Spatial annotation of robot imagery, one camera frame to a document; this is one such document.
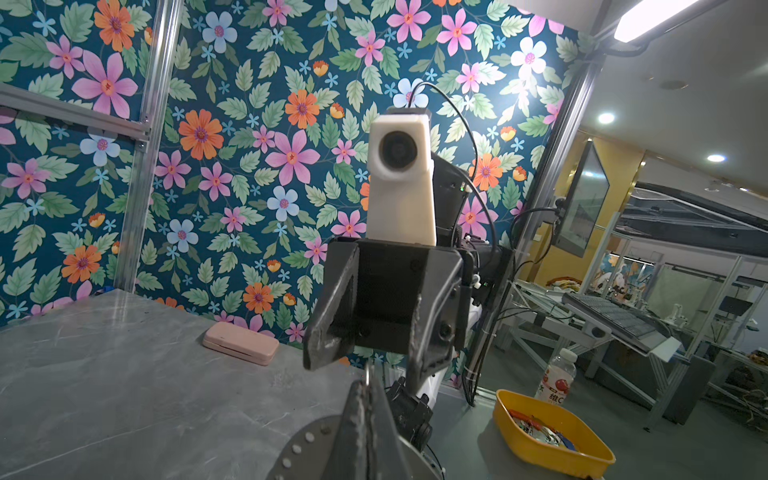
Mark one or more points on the plastic drink bottle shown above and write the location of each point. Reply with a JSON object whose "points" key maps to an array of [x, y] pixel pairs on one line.
{"points": [[558, 377]]}

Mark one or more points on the yellow plastic bin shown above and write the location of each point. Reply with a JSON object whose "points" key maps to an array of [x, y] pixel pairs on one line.
{"points": [[551, 437]]}

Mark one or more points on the pink eraser case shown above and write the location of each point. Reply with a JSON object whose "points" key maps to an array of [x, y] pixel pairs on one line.
{"points": [[241, 343]]}

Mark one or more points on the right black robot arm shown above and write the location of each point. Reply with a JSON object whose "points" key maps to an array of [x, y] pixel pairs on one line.
{"points": [[411, 411]]}

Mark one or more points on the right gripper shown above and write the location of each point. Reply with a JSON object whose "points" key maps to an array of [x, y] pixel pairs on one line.
{"points": [[412, 299]]}

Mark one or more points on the wall mounted monitor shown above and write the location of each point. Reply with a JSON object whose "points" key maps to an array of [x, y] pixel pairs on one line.
{"points": [[579, 211]]}

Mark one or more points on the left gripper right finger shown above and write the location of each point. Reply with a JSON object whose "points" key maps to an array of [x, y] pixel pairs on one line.
{"points": [[385, 458]]}

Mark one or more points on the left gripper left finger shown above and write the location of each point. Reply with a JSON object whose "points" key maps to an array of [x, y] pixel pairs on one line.
{"points": [[348, 458]]}

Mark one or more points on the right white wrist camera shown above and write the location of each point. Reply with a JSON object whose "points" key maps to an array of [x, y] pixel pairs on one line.
{"points": [[401, 205]]}

